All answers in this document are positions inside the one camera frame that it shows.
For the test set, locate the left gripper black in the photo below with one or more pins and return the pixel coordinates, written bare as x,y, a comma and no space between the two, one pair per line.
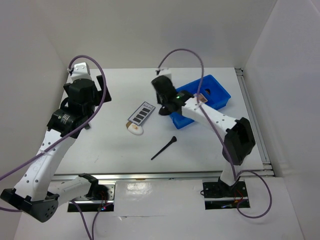
99,95

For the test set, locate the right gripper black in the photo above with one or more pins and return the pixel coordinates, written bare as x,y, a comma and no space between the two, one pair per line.
159,100

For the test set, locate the black fan makeup brush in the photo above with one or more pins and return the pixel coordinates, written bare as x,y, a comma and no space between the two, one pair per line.
163,111

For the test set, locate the pink eyeshadow palette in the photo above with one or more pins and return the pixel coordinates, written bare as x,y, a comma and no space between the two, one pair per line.
201,98

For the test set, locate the black slim makeup brush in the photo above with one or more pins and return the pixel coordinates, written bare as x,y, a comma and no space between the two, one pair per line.
173,140

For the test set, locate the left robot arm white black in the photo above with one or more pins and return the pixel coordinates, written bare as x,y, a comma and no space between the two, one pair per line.
33,194

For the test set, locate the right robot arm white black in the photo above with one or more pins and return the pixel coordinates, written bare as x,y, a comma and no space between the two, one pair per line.
235,135

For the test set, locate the blue plastic divided bin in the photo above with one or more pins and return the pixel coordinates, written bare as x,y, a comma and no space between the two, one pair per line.
213,93

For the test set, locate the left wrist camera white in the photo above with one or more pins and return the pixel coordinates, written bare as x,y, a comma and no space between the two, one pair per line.
80,71

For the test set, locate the aluminium rail front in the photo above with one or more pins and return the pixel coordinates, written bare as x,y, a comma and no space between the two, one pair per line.
157,176

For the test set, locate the aluminium rail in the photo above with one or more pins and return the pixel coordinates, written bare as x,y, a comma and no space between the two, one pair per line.
268,170
157,176

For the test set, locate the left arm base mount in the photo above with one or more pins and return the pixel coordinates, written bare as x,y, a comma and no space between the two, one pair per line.
103,200

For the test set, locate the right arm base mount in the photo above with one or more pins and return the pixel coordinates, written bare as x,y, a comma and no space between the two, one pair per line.
219,197

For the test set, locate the aluminium rail right side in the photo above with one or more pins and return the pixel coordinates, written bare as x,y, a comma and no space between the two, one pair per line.
268,170

